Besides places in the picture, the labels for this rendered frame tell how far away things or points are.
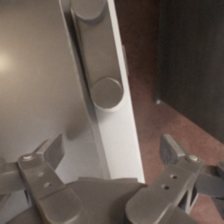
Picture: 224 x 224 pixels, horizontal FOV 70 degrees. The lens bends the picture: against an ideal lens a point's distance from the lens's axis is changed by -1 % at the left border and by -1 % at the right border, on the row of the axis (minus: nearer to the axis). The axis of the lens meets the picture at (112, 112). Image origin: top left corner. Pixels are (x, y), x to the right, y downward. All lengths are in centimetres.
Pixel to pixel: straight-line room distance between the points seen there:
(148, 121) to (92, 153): 94
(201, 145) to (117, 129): 111
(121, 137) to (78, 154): 6
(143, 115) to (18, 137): 94
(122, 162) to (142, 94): 85
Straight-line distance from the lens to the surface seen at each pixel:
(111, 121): 19
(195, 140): 124
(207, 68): 57
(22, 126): 17
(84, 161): 17
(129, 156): 21
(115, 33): 17
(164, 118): 111
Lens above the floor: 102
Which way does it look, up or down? 75 degrees down
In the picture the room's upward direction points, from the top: 174 degrees counter-clockwise
